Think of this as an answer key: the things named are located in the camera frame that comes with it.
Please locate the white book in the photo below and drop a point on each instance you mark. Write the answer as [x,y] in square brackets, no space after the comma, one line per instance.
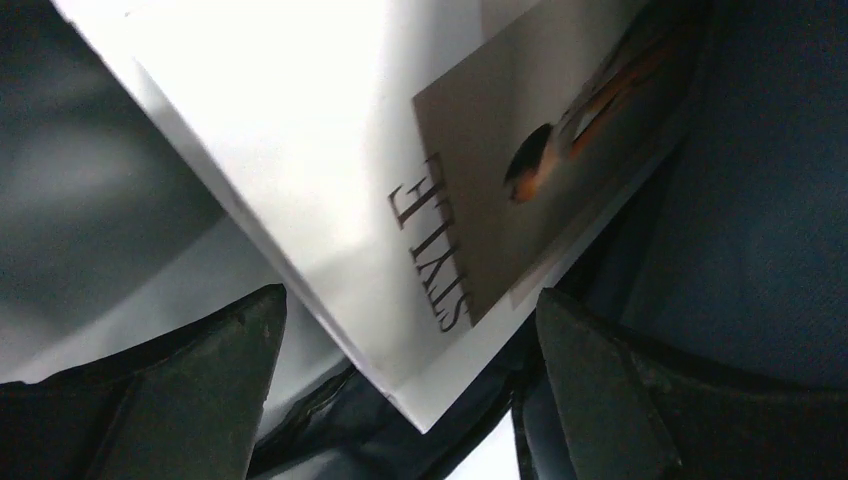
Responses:
[416,171]

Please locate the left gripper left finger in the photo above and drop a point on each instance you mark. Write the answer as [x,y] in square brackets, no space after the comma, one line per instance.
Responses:
[184,405]

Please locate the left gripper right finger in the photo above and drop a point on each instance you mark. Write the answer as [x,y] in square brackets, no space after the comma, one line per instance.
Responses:
[632,407]

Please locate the blue student backpack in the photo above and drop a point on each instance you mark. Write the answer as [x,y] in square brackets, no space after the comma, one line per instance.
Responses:
[734,248]

